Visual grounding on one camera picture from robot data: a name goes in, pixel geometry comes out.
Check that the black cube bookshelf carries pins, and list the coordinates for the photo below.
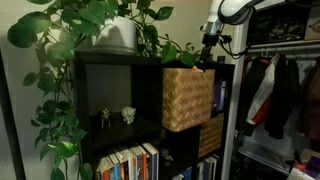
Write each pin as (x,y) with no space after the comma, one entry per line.
(146,90)

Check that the tan woven storage basket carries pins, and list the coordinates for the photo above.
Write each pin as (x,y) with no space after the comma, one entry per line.
(211,136)
(186,100)

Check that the white navy book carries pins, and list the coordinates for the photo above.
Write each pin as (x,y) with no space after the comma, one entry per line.
(152,163)

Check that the blue paperback book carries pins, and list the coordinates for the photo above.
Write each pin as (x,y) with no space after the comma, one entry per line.
(138,166)
(115,168)

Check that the dark storage box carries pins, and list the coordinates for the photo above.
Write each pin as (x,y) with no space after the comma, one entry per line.
(278,26)

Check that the white paper sheet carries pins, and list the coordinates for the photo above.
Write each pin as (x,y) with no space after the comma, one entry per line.
(298,175)

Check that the white paperback book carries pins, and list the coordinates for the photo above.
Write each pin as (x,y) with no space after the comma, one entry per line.
(130,166)

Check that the brass figurine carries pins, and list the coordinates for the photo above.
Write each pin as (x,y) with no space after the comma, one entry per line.
(105,116)

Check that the beige box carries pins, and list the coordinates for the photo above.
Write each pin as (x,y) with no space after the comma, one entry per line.
(313,25)

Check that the green pothos plant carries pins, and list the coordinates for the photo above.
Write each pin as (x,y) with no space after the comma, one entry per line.
(90,13)

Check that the white closet shelf rail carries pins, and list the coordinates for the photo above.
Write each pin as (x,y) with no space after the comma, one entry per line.
(283,50)

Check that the white door frame post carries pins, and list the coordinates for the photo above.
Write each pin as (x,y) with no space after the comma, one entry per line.
(233,100)

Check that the white orange jacket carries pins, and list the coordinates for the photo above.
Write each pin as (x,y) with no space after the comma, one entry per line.
(263,90)

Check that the blue small book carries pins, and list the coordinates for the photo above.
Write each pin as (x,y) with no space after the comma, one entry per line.
(186,173)

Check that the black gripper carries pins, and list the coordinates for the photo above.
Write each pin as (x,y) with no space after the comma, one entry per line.
(210,40)

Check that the blue hardcover book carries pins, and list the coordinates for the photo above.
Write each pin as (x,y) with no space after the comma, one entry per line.
(217,96)

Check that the purple item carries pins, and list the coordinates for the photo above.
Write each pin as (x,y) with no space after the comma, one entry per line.
(313,165)

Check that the white spine thick book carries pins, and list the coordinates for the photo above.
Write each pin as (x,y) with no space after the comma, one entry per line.
(223,95)

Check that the white paperback books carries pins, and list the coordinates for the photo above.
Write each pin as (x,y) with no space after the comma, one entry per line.
(206,168)

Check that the orange striped socks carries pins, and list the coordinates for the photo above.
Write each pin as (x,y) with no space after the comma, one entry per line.
(197,69)

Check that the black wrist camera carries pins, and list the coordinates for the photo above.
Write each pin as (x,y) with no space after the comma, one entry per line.
(225,39)

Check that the dark hanging garment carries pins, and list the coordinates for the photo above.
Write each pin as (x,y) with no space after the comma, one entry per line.
(253,73)

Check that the black slanted bar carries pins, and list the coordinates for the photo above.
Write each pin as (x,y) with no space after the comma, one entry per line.
(13,150)

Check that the orange spine book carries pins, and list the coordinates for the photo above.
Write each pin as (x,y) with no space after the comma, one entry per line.
(106,173)

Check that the orange thin book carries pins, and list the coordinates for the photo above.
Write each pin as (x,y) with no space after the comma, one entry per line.
(144,166)
(122,171)

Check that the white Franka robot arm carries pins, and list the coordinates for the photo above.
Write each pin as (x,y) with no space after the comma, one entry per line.
(233,10)

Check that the white shelf board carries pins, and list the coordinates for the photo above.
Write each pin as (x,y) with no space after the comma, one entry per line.
(263,156)

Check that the black jacket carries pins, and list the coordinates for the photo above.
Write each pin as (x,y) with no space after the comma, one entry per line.
(283,100)

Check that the brown hanging garment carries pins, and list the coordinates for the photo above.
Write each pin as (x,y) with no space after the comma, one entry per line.
(313,100)

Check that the white plant pot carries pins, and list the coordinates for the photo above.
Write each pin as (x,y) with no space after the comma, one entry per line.
(116,36)

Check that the white elephant figurine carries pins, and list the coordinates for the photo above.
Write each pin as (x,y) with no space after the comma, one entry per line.
(128,114)

